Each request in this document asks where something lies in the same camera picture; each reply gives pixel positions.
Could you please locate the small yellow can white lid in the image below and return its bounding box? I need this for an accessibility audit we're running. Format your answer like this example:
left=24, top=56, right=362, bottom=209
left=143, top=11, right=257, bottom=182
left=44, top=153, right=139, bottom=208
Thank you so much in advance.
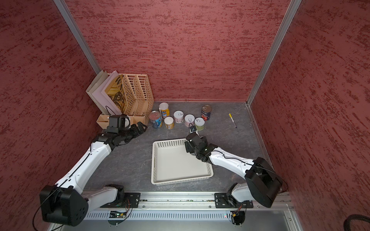
left=164, top=116, right=174, bottom=130

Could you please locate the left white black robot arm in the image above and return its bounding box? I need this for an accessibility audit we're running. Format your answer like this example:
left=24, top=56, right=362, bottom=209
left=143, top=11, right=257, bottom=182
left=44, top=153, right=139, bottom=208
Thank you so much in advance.
left=38, top=121, right=147, bottom=226

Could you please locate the aluminium front rail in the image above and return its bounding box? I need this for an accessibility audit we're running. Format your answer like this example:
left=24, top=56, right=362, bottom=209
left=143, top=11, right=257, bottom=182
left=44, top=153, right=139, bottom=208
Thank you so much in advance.
left=131, top=191, right=295, bottom=211

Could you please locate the dark red labelled can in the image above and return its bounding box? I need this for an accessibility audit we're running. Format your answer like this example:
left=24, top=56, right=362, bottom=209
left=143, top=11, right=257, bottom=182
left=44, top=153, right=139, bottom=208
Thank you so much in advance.
left=201, top=105, right=212, bottom=121

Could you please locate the small green can white lid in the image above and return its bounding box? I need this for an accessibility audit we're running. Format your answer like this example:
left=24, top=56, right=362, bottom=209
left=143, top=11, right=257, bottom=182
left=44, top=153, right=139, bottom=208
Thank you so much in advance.
left=194, top=117, right=205, bottom=131

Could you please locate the white perforated plastic basket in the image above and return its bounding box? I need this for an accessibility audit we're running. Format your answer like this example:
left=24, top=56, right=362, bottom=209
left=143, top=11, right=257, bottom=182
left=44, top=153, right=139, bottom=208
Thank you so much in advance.
left=151, top=138, right=214, bottom=186

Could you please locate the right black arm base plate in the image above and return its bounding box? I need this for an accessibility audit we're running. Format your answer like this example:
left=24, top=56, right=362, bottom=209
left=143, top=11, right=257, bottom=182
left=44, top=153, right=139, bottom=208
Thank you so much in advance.
left=214, top=193, right=253, bottom=209

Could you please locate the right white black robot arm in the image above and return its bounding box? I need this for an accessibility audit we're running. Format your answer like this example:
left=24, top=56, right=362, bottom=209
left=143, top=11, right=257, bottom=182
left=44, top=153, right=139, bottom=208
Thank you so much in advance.
left=185, top=132, right=284, bottom=208

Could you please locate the blue labelled can left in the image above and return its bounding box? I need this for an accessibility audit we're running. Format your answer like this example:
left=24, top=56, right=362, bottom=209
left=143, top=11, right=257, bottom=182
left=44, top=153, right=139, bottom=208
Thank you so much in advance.
left=149, top=111, right=162, bottom=129

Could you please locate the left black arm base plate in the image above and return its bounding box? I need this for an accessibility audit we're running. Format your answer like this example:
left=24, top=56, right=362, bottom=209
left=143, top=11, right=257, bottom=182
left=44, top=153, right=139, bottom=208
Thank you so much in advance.
left=101, top=193, right=141, bottom=209

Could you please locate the yellow labelled tall can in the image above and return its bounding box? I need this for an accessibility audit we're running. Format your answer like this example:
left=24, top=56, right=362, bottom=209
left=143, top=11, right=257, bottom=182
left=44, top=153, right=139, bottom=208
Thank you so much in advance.
left=159, top=102, right=170, bottom=118

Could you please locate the small pink can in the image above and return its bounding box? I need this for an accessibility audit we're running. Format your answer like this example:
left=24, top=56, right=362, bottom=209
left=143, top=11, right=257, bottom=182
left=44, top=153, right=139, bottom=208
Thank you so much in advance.
left=184, top=114, right=195, bottom=127
left=173, top=110, right=184, bottom=124

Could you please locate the small pink can middle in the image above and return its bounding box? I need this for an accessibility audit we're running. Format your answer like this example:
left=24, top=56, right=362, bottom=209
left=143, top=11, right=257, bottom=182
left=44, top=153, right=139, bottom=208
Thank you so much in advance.
left=184, top=114, right=195, bottom=127

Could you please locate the small pink can rear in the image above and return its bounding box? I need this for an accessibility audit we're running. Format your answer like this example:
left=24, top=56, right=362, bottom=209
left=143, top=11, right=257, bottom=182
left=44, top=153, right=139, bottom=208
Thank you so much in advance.
left=173, top=110, right=184, bottom=124

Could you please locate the brown patterned magazine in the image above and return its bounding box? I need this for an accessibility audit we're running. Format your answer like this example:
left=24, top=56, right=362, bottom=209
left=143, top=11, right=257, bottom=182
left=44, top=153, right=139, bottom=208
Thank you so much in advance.
left=105, top=75, right=127, bottom=113

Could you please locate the beige plastic file organizer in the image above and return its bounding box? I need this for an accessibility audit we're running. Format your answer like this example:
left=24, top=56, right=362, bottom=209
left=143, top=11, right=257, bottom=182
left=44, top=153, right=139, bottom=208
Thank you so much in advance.
left=96, top=73, right=154, bottom=129

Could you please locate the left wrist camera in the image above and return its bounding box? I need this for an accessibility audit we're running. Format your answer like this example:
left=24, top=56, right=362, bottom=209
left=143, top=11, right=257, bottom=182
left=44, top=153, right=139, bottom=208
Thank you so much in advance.
left=106, top=115, right=131, bottom=134

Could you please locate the yellow white marker pen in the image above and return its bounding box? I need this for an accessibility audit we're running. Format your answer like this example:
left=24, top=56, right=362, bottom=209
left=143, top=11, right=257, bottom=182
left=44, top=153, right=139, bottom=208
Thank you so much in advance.
left=229, top=113, right=237, bottom=128

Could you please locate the black cable loop corner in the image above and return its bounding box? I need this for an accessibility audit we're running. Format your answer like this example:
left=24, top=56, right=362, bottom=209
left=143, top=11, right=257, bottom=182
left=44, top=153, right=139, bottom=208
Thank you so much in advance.
left=343, top=214, right=370, bottom=231

